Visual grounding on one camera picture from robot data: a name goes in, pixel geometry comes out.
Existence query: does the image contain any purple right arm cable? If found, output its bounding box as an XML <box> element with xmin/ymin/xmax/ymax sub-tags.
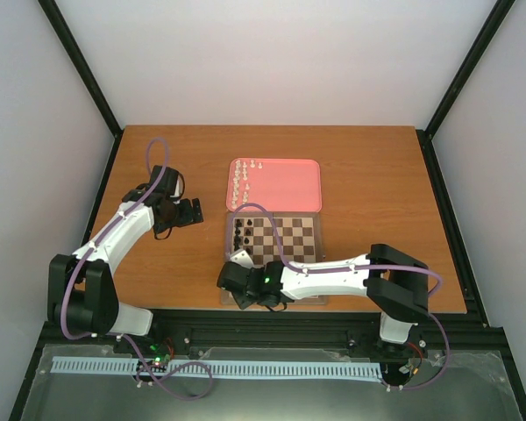
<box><xmin>224</xmin><ymin>203</ymin><xmax>451</xmax><ymax>391</ymax></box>

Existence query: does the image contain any wooden chessboard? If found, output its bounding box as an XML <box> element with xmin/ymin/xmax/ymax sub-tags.
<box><xmin>220</xmin><ymin>211</ymin><xmax>328</xmax><ymax>306</ymax></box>

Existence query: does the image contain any black aluminium frame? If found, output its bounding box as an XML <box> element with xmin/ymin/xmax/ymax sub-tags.
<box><xmin>8</xmin><ymin>0</ymin><xmax>526</xmax><ymax>421</ymax></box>

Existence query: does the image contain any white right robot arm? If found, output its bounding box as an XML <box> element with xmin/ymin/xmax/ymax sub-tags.
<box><xmin>217</xmin><ymin>244</ymin><xmax>435</xmax><ymax>345</ymax></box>

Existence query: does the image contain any light blue cable duct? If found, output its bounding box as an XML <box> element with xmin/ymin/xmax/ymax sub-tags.
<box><xmin>50</xmin><ymin>356</ymin><xmax>382</xmax><ymax>382</ymax></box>

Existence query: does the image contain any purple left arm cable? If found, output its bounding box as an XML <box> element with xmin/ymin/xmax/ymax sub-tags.
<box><xmin>59</xmin><ymin>137</ymin><xmax>214</xmax><ymax>400</ymax></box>

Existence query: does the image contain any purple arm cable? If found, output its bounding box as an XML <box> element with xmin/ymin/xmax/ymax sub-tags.
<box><xmin>224</xmin><ymin>203</ymin><xmax>451</xmax><ymax>391</ymax></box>
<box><xmin>59</xmin><ymin>137</ymin><xmax>214</xmax><ymax>400</ymax></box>

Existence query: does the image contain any pink plastic tray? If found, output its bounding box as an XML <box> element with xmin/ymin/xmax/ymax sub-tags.
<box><xmin>225</xmin><ymin>157</ymin><xmax>322</xmax><ymax>213</ymax></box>

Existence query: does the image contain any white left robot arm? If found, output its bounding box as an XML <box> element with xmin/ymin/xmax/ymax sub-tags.
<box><xmin>47</xmin><ymin>166</ymin><xmax>203</xmax><ymax>353</ymax></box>

